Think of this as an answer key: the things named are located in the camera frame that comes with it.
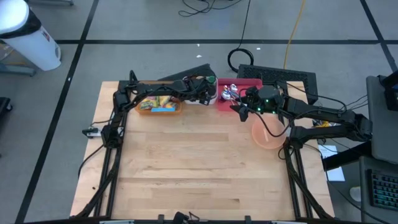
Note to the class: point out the white trash can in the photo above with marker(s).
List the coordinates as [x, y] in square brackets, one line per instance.
[28, 40]

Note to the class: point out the white computer mouse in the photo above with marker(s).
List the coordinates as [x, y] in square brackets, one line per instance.
[355, 193]

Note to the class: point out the green chili ramen packet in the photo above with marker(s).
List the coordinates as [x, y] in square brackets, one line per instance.
[148, 103]

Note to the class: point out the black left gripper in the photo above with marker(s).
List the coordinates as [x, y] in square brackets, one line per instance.
[200, 87]

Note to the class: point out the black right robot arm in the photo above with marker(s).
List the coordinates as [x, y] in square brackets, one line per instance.
[326, 115]

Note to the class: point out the grey stand base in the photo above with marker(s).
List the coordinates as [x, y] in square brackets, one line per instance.
[18, 71]

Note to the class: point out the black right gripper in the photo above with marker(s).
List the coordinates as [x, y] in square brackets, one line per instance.
[264, 99]

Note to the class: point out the black perforated panel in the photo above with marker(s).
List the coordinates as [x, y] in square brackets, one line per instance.
[276, 74]

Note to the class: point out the red plastic tray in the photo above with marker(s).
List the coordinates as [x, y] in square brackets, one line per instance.
[248, 82]

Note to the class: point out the blue silicone spoon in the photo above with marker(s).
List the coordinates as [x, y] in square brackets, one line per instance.
[163, 109]

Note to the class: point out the person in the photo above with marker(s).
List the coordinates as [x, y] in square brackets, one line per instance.
[180, 217]

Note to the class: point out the grey desk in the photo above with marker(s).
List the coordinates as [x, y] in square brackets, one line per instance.
[363, 202]

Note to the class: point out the black caster foot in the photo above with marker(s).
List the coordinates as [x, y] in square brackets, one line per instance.
[4, 107]

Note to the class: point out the black flat board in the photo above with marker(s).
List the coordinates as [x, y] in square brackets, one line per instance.
[192, 71]

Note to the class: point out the green-lid spice jar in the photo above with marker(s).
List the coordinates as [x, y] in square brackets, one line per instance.
[212, 79]

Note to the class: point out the white plastic bin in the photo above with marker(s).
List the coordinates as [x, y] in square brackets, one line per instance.
[192, 101]

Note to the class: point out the translucent orange tray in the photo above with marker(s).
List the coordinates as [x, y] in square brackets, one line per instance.
[138, 109]

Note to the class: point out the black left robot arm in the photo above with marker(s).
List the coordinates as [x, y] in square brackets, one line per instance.
[149, 90]

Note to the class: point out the backlit keyboard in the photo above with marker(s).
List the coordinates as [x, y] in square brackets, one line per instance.
[384, 189]

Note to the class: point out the yellow blue ramen packet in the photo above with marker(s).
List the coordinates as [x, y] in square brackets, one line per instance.
[164, 102]

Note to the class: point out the black box device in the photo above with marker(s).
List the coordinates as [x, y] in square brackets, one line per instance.
[391, 93]

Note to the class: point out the translucent peach bowl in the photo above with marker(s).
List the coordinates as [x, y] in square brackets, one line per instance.
[269, 137]

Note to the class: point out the purple iridescent spoon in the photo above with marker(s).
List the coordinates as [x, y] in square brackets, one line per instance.
[224, 99]

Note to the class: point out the white paper sheet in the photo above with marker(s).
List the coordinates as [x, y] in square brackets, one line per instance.
[334, 174]

